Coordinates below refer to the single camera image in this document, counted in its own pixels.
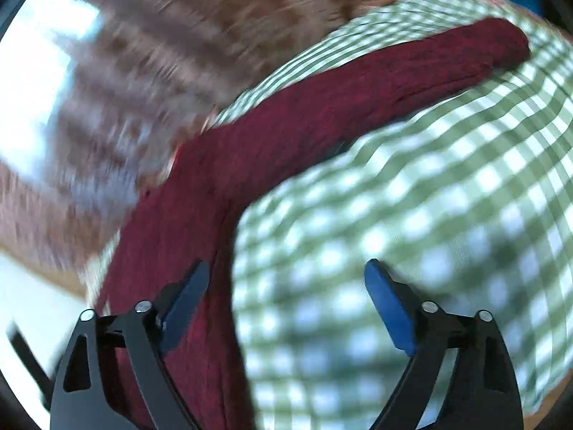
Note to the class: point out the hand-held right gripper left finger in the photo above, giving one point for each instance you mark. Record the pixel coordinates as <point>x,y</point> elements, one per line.
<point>186,304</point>

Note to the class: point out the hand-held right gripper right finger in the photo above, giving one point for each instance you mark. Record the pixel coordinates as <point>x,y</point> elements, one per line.
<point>387,309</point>

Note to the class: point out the dark red knit garment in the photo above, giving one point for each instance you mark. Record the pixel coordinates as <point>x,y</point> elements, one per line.
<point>313,98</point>

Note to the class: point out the green checked bed sheet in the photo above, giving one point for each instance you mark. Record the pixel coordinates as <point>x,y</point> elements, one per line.
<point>403,188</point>

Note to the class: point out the black bar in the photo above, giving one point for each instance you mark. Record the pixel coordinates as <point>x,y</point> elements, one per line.
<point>29,363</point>

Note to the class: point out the brown floral curtain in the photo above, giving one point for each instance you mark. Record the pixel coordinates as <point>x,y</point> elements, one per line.
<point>201,22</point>

